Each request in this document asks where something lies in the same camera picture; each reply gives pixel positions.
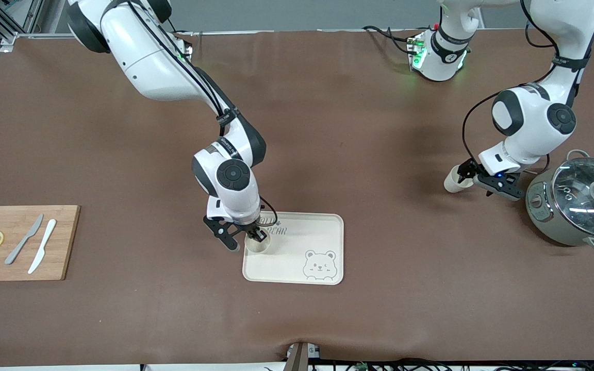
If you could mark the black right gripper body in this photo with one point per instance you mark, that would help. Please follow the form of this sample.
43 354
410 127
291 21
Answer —
253 230

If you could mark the white plastic cup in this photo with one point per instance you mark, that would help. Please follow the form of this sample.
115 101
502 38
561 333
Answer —
451 183
258 246

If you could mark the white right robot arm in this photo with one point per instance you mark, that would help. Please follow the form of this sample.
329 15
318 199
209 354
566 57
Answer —
147 62

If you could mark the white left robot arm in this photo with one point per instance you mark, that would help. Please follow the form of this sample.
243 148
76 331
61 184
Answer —
529 123

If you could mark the cream bear-print tray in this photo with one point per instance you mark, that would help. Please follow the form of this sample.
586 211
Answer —
297 257

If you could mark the grey-green cooking pot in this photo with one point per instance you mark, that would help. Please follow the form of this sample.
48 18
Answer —
547 221

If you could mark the glass pot lid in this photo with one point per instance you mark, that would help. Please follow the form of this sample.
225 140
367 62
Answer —
580 201

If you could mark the brown table mat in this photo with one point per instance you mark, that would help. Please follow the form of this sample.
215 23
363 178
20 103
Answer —
353 129

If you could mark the white plastic knife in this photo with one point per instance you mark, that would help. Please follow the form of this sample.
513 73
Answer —
43 245

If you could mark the grey plastic knife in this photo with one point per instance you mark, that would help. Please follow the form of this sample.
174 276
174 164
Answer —
22 241

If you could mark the wooden cutting board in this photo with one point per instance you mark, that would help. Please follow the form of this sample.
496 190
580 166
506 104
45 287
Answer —
18 263

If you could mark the metal table edge bracket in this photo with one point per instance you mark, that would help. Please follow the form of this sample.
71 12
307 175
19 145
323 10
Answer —
299 358

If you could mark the aluminium frame profile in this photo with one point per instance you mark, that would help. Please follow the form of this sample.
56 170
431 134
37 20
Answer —
5 31

